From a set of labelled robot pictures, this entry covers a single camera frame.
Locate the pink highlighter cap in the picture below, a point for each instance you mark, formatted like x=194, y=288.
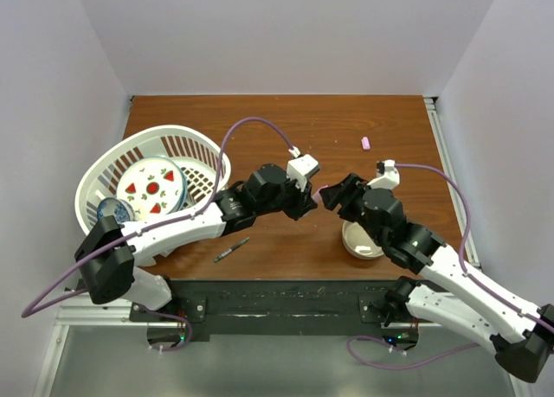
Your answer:
x=365, y=142

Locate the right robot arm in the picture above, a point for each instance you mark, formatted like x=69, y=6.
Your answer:
x=516, y=331

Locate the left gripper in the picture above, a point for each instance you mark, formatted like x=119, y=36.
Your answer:
x=303, y=201

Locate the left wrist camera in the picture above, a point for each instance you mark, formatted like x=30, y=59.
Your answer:
x=302, y=169

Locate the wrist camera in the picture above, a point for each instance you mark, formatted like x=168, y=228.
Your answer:
x=302, y=169
x=387, y=176

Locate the pink highlighter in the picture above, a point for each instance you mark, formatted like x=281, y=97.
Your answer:
x=317, y=195

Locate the beige bowl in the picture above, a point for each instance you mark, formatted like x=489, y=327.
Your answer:
x=358, y=243

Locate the blue patterned bowl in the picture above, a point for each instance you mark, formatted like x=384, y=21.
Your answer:
x=119, y=209

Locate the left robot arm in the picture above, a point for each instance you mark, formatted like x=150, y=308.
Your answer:
x=112, y=256

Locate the white laundry basket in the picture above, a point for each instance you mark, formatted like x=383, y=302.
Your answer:
x=194, y=153

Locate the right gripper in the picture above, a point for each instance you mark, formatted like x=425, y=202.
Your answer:
x=344, y=194

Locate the black mounting base plate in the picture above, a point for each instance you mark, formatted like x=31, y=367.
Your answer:
x=276, y=308

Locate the green pen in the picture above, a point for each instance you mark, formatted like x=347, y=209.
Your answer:
x=231, y=249

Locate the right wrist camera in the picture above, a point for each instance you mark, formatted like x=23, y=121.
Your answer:
x=387, y=176

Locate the watermelon pattern plate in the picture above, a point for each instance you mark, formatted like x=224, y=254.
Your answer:
x=152, y=186

